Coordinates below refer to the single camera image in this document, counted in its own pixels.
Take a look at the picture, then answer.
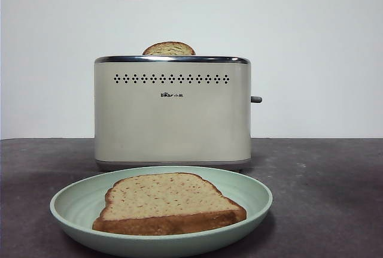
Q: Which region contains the large toasted bread slice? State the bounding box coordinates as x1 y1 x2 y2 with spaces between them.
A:
92 172 248 236

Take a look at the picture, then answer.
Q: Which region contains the pale green round plate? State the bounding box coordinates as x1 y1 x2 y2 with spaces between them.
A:
49 165 273 258

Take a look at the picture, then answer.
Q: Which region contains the cream toaster with chrome top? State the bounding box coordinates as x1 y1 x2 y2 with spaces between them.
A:
93 55 253 172

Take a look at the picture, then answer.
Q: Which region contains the small toasted bread slice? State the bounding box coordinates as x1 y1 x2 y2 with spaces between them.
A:
142 41 197 56

